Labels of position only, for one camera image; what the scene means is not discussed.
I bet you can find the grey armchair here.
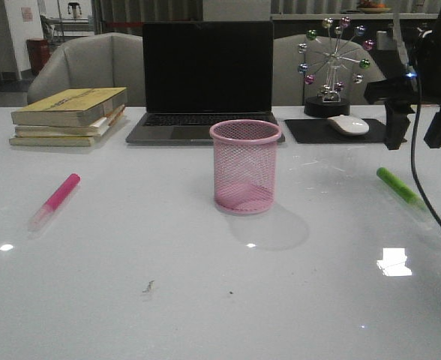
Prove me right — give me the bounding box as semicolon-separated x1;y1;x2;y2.
272;34;385;106
27;32;146;107

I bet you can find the right grey armchair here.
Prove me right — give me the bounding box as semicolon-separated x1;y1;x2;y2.
272;34;385;106

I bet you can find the white computer mouse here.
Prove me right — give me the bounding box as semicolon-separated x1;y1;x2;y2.
326;115;370;136

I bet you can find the top yellow book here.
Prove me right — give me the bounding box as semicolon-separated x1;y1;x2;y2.
11;87;128;127

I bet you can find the grey laptop computer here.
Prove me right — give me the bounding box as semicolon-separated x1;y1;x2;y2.
126;21;276;146

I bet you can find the yellow book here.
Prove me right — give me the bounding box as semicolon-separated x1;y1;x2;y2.
11;87;128;127
9;113;125;147

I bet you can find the ferris wheel desk toy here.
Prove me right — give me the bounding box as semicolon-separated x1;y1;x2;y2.
297;16;374;118

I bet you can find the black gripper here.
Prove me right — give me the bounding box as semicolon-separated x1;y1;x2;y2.
364;9;441;150

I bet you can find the fruit bowl on counter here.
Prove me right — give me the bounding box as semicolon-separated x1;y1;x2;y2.
357;0;391;14

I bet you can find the black cable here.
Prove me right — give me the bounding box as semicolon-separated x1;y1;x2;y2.
409;63;441;250

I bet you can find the red bin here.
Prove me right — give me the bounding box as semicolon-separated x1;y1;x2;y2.
26;38;50;75

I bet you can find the pink highlighter pen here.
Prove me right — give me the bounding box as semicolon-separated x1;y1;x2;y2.
28;173;81;232

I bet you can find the pink mesh pen holder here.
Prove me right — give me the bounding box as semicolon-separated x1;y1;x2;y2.
209;119;281;215

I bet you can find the bottom yellow book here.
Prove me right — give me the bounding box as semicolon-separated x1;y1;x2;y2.
9;113;125;147

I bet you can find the green highlighter pen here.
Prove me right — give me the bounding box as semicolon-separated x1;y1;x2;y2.
376;167;428;218

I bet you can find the left grey armchair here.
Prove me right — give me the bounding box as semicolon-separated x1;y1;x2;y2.
27;32;146;107

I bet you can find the black mouse pad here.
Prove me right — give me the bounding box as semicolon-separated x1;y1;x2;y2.
285;118;386;144

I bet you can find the middle white book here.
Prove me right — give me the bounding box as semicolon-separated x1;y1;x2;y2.
15;105;125;137

